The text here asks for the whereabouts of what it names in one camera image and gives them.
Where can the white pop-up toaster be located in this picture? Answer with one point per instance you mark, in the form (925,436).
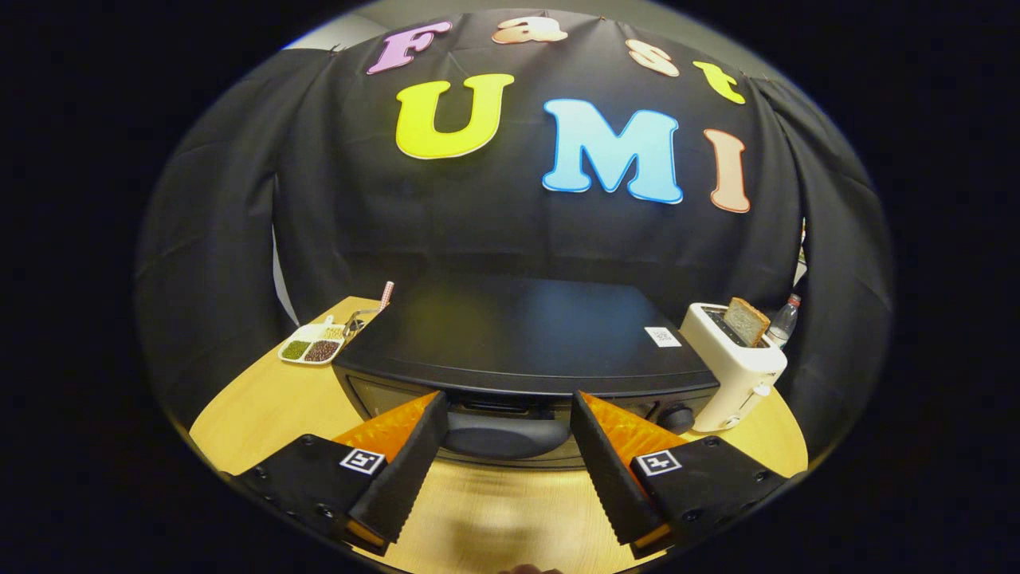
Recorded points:
(737,383)

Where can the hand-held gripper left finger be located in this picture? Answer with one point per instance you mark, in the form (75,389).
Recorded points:
(406,478)

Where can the black toaster oven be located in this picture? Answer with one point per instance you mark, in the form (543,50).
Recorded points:
(518,335)

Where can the white divided dish with beans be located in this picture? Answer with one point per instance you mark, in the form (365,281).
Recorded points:
(311,349)

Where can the small metal utensil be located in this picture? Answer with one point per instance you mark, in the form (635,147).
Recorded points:
(355,325)

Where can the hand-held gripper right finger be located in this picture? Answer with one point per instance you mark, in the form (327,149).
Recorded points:
(610,478)

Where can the brown bread slice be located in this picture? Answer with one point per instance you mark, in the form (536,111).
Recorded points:
(745,323)

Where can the plastic water bottle red label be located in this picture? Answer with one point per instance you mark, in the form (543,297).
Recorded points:
(785,323)

